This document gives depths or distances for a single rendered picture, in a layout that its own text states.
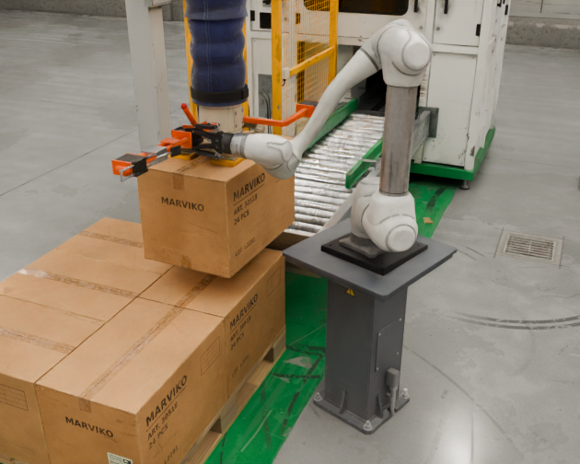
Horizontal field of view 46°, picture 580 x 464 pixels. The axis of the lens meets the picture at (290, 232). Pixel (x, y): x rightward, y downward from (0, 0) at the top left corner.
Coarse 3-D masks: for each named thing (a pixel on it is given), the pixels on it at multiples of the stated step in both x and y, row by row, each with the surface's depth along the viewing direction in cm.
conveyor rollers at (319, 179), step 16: (352, 112) 516; (336, 128) 485; (352, 128) 481; (368, 128) 485; (320, 144) 454; (336, 144) 451; (352, 144) 455; (368, 144) 451; (304, 160) 424; (320, 160) 421; (336, 160) 425; (352, 160) 422; (304, 176) 398; (320, 176) 403; (336, 176) 399; (304, 192) 380; (320, 192) 377; (336, 192) 374; (352, 192) 379; (304, 208) 355; (320, 208) 359; (336, 208) 356; (304, 224) 337; (320, 224) 342
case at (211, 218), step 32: (192, 160) 267; (160, 192) 261; (192, 192) 254; (224, 192) 248; (256, 192) 270; (288, 192) 299; (160, 224) 267; (192, 224) 260; (224, 224) 254; (256, 224) 276; (288, 224) 306; (160, 256) 274; (192, 256) 266; (224, 256) 260
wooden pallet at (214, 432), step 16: (272, 352) 321; (256, 368) 318; (240, 384) 289; (256, 384) 308; (240, 400) 298; (224, 416) 278; (208, 432) 280; (224, 432) 281; (192, 448) 256; (208, 448) 272
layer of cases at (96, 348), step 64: (64, 256) 308; (128, 256) 308; (256, 256) 308; (0, 320) 260; (64, 320) 260; (128, 320) 260; (192, 320) 260; (256, 320) 294; (0, 384) 235; (64, 384) 226; (128, 384) 226; (192, 384) 247; (0, 448) 251; (64, 448) 235; (128, 448) 221
